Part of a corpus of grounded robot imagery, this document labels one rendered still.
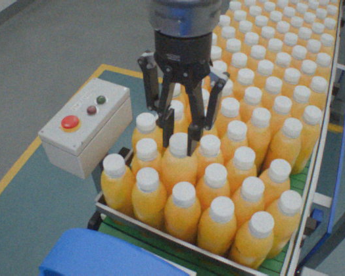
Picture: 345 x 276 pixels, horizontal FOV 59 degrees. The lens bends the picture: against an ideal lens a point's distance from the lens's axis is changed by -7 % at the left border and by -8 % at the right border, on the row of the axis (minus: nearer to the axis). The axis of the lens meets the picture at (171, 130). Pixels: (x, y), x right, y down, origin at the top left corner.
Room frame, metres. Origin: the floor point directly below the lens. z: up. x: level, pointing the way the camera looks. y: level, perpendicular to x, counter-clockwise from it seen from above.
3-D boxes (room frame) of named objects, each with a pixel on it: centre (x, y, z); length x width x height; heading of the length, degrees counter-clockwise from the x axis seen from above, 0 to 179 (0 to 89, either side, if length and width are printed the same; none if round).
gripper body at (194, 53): (0.37, -0.02, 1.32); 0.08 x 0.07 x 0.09; 64
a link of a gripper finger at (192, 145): (0.36, -0.04, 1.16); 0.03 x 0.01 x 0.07; 154
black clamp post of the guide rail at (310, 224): (0.29, -0.29, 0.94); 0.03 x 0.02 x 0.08; 154
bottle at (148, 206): (0.34, 0.04, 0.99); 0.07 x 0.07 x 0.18
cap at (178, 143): (0.38, -0.02, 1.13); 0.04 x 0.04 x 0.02
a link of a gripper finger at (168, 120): (0.38, 0.00, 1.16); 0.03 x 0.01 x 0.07; 154
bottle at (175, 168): (0.38, -0.02, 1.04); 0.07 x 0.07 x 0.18
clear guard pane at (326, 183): (0.64, -0.51, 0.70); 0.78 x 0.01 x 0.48; 154
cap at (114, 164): (0.37, 0.11, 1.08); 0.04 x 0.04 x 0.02
